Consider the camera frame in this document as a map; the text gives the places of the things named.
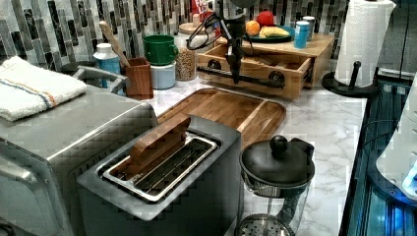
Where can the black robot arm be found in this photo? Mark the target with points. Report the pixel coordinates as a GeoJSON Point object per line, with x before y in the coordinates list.
{"type": "Point", "coordinates": [229, 10]}

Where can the dark wooden serving tray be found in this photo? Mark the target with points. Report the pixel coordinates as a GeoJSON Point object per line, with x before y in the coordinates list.
{"type": "Point", "coordinates": [255, 118]}

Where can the red box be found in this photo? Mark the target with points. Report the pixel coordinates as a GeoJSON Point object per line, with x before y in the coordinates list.
{"type": "Point", "coordinates": [202, 10]}

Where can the wooden utensil holder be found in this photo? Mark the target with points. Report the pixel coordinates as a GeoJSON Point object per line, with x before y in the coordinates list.
{"type": "Point", "coordinates": [138, 73]}

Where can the dark green plate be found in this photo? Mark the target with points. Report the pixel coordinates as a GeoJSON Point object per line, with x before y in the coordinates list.
{"type": "Point", "coordinates": [274, 39]}

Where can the black drawer handle bar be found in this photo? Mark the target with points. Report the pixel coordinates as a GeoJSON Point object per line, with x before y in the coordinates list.
{"type": "Point", "coordinates": [214, 68]}

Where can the green ceramic pot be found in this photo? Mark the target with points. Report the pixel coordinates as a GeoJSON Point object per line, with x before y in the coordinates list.
{"type": "Point", "coordinates": [160, 49]}

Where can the glass french press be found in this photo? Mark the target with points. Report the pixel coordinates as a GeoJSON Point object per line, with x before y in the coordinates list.
{"type": "Point", "coordinates": [275, 180]}

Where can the yellow banana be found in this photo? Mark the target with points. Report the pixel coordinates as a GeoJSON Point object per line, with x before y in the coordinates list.
{"type": "Point", "coordinates": [272, 32]}

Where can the light wooden drawer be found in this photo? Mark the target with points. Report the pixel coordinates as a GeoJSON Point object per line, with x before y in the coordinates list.
{"type": "Point", "coordinates": [297, 70]}

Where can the orange fruit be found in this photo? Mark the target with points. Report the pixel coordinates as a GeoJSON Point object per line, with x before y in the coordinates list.
{"type": "Point", "coordinates": [252, 28]}

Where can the wooden board in toaster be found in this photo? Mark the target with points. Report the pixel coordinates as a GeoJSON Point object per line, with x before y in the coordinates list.
{"type": "Point", "coordinates": [154, 147]}

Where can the white ceramic pot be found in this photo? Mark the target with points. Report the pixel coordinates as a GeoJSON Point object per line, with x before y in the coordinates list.
{"type": "Point", "coordinates": [163, 77]}

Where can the black paper towel holder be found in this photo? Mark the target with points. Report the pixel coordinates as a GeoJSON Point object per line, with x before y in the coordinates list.
{"type": "Point", "coordinates": [330, 83]}

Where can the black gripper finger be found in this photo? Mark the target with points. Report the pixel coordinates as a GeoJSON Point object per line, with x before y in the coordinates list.
{"type": "Point", "coordinates": [231, 62]}
{"type": "Point", "coordinates": [237, 65]}

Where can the glass jar of grains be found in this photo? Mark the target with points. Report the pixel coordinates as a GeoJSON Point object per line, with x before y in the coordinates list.
{"type": "Point", "coordinates": [186, 59]}

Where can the blue white bottle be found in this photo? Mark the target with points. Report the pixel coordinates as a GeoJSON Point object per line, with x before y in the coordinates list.
{"type": "Point", "coordinates": [106, 59]}

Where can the stainless toaster oven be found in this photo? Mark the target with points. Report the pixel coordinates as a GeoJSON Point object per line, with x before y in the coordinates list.
{"type": "Point", "coordinates": [42, 156]}

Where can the silver can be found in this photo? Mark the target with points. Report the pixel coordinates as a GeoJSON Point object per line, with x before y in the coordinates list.
{"type": "Point", "coordinates": [311, 20]}

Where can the white striped towel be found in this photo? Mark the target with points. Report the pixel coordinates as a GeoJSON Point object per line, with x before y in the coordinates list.
{"type": "Point", "coordinates": [26, 89]}

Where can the blue can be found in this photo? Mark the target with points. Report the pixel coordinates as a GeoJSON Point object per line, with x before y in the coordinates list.
{"type": "Point", "coordinates": [301, 34]}

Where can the light wooden drawer cabinet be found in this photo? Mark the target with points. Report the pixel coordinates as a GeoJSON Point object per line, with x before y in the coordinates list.
{"type": "Point", "coordinates": [319, 48]}

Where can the red apple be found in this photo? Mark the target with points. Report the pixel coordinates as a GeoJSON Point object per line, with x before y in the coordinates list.
{"type": "Point", "coordinates": [265, 19]}

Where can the white paper towel roll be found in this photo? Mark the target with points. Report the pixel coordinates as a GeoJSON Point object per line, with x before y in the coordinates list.
{"type": "Point", "coordinates": [362, 39]}

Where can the silver toaster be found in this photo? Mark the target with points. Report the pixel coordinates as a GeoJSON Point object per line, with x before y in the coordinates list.
{"type": "Point", "coordinates": [194, 192]}

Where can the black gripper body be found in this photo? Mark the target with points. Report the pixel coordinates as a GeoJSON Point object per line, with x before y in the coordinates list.
{"type": "Point", "coordinates": [234, 31]}

